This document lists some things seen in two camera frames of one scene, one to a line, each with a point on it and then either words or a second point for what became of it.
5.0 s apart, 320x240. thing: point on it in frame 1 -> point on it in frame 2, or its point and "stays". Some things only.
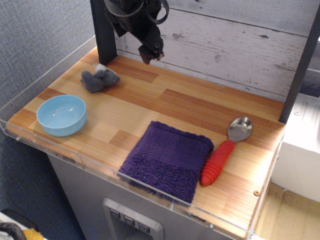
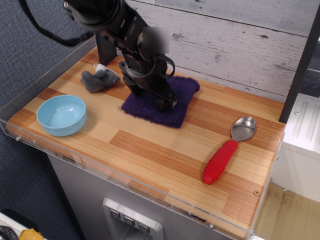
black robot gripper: x=138 y=20 -> x=148 y=75
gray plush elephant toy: x=103 y=77 stays
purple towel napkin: x=167 y=160 -> x=143 y=106
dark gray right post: x=302 y=69 stays
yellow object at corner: x=31 y=234 stays
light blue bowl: x=63 y=115 stays
